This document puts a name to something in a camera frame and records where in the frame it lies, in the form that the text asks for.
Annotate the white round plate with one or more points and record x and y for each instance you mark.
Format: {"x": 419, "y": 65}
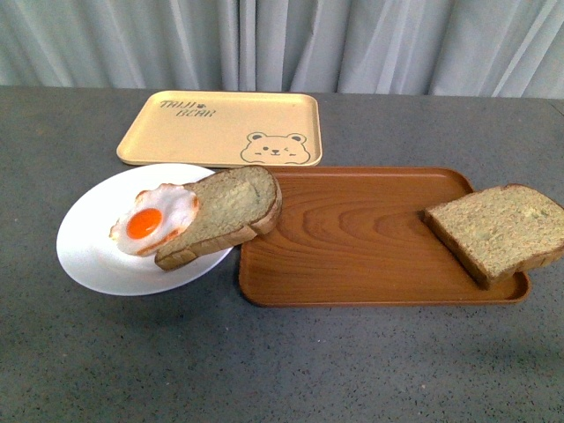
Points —
{"x": 87, "y": 254}

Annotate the bread slice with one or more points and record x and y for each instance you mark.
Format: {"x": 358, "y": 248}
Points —
{"x": 236, "y": 205}
{"x": 498, "y": 232}

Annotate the brown wooden tray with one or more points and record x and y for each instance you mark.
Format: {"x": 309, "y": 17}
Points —
{"x": 351, "y": 236}

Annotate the fried egg toy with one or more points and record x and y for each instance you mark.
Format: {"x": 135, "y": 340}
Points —
{"x": 156, "y": 217}

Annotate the yellow bear tray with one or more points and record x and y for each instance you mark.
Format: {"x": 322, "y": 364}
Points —
{"x": 225, "y": 129}

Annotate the grey curtain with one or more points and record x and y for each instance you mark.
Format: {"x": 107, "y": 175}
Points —
{"x": 468, "y": 48}

